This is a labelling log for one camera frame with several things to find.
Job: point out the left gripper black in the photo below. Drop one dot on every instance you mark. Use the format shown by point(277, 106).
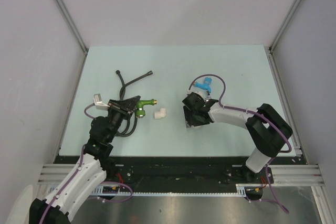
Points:
point(126, 106)

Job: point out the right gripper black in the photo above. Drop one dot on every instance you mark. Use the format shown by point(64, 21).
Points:
point(190, 121)

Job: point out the green plastic faucet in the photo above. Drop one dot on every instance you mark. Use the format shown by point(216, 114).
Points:
point(140, 111)

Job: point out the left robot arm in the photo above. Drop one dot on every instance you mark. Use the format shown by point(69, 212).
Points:
point(91, 169)

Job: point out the white elbow pipe fitting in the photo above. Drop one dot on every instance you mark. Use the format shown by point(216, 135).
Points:
point(160, 114)

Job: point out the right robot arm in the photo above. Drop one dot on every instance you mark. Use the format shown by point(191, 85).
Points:
point(269, 132)

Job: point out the blue plastic faucet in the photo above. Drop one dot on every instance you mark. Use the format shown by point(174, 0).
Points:
point(206, 85)

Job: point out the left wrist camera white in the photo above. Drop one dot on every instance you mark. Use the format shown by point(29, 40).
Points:
point(98, 102)

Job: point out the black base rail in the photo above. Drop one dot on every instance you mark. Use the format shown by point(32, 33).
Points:
point(188, 175)

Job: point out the perforated cable tray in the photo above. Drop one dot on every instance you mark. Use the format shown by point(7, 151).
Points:
point(98, 193)

